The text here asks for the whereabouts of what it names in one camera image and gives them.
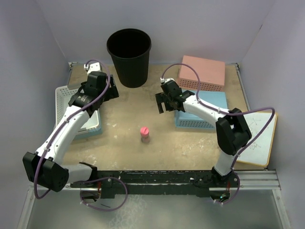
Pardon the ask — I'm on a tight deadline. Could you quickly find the blue perforated plastic basket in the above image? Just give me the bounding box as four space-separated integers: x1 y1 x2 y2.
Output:
174 91 228 129

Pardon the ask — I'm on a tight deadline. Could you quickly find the pink perforated plastic basket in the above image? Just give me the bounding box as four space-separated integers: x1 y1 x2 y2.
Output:
177 55 225 91

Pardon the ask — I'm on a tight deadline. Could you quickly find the large black plastic bucket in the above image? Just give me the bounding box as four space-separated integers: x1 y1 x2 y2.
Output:
106 28 152 88

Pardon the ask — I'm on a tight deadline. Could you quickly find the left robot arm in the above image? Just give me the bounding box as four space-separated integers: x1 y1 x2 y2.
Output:
22 71 119 192

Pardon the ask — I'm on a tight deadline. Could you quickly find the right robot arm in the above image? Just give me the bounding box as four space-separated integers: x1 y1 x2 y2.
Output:
155 78 252 187

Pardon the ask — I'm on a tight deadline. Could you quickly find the pink capped small bottle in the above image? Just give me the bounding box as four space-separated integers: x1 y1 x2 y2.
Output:
140 126 150 143

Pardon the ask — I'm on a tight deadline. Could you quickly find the white perforated plastic basket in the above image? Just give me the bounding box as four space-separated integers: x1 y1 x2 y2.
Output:
55 86 101 133

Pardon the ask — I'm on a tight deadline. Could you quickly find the light blue basket under white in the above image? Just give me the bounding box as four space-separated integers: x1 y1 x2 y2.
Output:
74 109 102 140

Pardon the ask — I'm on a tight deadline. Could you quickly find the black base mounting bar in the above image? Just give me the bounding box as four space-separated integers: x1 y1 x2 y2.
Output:
71 168 240 199

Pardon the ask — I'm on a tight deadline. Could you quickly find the yellow framed whiteboard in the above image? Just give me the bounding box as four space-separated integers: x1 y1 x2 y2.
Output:
237 112 277 167

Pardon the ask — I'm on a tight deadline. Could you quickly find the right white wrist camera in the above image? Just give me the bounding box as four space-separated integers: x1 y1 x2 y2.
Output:
160 78 175 84

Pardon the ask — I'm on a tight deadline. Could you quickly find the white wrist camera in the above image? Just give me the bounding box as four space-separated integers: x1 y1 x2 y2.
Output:
83 62 102 75
160 78 175 84

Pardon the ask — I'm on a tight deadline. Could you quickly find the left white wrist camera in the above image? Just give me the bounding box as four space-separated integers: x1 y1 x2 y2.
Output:
83 62 102 75

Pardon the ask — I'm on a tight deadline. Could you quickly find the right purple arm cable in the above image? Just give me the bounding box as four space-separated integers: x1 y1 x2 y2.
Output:
160 63 276 167

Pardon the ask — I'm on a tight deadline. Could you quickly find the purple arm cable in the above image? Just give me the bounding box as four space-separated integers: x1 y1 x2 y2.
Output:
33 59 112 199
160 63 276 167

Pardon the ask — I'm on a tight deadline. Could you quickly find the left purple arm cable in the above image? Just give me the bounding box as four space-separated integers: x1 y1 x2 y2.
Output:
33 59 112 199

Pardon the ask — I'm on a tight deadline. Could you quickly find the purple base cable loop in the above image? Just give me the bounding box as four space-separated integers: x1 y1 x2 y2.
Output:
79 176 129 211

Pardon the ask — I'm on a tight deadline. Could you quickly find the aluminium extrusion rail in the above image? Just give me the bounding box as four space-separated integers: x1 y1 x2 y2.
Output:
63 170 281 191

